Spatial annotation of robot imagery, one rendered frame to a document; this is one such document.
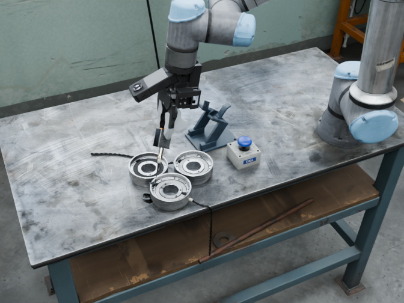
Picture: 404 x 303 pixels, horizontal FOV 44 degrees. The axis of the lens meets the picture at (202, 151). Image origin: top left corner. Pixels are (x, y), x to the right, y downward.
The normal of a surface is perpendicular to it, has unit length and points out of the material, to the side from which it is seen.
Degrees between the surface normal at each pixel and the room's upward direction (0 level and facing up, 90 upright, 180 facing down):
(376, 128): 98
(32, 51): 90
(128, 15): 90
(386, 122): 98
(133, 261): 0
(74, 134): 0
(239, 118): 0
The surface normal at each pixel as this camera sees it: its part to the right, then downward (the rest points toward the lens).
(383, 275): 0.02, -0.77
